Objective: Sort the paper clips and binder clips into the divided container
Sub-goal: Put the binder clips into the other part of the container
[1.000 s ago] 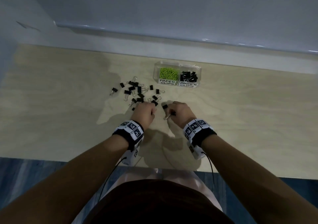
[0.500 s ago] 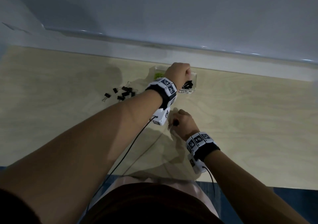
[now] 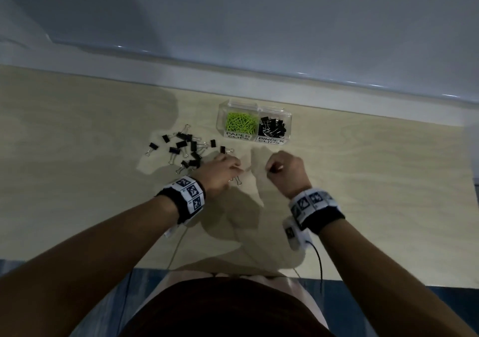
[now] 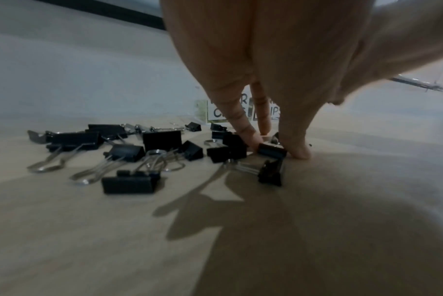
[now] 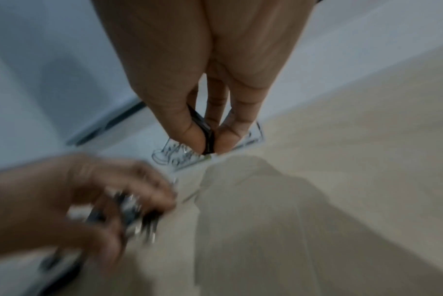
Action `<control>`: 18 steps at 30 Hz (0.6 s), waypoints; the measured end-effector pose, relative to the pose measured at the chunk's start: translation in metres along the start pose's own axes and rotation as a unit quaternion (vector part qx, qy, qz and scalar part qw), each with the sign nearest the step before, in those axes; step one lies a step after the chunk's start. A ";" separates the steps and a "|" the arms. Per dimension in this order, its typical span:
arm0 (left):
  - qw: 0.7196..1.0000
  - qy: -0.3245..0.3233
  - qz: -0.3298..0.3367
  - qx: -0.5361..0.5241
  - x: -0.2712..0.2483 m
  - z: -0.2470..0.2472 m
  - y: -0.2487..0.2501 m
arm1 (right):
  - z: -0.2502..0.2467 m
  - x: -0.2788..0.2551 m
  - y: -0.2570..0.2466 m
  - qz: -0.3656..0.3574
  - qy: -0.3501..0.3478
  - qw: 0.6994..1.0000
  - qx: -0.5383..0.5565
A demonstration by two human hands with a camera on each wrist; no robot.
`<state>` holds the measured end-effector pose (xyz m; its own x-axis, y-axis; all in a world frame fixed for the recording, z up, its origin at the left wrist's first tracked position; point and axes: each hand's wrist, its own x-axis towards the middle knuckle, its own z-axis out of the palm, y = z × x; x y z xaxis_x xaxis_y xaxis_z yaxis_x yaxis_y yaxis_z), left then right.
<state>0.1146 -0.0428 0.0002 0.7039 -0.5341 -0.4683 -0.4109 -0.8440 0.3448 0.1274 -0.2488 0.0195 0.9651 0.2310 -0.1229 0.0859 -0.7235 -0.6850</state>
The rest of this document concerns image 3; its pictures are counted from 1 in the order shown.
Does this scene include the person's right hand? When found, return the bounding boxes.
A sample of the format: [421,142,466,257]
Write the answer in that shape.
[265,150,313,200]

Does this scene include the person's left hand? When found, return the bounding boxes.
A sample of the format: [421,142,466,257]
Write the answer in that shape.
[198,153,244,199]

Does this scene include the pile of black binder clips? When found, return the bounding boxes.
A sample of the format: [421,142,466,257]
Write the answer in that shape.
[145,124,242,187]
[258,115,287,137]

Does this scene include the pile of green paper clips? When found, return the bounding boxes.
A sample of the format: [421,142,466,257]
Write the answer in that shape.
[225,112,259,133]

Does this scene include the transparent box for binder clips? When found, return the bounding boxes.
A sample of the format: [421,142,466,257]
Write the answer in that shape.
[256,105,292,145]

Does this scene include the clear two-compartment plastic box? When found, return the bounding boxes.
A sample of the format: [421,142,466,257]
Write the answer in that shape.
[216,100,261,142]

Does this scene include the person's right forearm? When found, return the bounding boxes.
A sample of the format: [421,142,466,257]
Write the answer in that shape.
[320,219,479,337]

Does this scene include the person's left forearm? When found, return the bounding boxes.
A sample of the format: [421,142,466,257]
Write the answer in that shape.
[0,196,180,337]

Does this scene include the black white marker wristband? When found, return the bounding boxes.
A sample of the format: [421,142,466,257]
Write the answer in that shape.
[282,187,346,251]
[155,175,207,238]

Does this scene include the dark brown shirt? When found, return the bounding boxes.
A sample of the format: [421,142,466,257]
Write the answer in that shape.
[119,277,334,337]

